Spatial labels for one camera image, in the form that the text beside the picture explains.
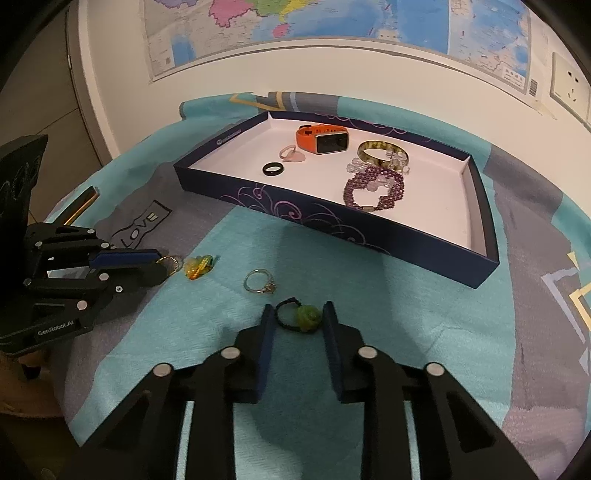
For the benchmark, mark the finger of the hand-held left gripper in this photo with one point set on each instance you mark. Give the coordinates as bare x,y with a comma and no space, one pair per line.
124,258
138,277

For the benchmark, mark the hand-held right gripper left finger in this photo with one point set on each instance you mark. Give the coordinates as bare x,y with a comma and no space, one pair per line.
265,350

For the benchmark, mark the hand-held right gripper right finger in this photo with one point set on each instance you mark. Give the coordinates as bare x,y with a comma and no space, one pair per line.
331,355

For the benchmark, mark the navy cardboard box tray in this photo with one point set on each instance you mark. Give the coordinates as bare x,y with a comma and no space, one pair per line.
438,194

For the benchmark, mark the green jade bangle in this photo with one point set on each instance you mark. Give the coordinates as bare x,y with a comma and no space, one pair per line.
369,146

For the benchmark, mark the orange smart band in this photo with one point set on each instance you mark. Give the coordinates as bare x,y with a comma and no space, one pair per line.
305,138

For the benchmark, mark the yellow amber pendant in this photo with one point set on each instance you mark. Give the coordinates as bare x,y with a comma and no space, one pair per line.
196,268

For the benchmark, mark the teal grey printed cloth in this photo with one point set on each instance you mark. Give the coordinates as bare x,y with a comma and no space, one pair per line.
392,323

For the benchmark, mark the black gold-edged bar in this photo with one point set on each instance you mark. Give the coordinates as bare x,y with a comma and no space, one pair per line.
83,203

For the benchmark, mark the brown wooden door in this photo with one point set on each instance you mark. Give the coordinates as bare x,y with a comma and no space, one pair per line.
37,92

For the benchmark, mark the beige tape piece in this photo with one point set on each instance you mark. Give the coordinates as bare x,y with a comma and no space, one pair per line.
548,110

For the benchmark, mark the colourful wall map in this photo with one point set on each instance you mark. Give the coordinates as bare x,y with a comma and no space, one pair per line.
369,18

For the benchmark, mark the white wall socket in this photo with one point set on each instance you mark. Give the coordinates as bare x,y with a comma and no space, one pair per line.
570,81

